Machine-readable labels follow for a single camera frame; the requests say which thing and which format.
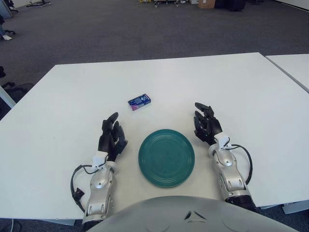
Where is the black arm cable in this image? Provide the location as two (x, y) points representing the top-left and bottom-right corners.
(70, 164), (107, 214)
(229, 144), (253, 186)

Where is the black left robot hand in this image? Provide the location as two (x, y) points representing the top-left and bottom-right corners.
(98, 111), (129, 162)

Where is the brown cardboard box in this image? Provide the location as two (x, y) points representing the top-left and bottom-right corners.
(197, 0), (215, 8)

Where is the black cabinet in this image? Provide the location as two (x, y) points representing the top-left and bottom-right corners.
(214, 0), (247, 12)

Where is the grey robot torso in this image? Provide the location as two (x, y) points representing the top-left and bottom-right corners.
(86, 195), (294, 232)

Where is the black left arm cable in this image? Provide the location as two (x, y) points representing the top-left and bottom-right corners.
(70, 164), (107, 214)

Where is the green round plate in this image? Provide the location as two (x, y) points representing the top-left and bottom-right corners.
(138, 129), (196, 189)

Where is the blue purple gum pack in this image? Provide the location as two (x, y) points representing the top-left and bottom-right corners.
(127, 93), (152, 112)

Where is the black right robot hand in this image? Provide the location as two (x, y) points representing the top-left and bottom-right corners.
(193, 102), (223, 146)

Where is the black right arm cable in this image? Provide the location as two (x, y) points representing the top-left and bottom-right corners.
(229, 144), (253, 186)

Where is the white table leg foot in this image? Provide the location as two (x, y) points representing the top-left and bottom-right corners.
(281, 204), (309, 215)

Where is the white desk frame beam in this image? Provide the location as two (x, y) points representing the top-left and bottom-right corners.
(0, 85), (16, 109)

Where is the black floor stand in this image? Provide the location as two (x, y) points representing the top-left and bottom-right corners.
(26, 0), (49, 7)

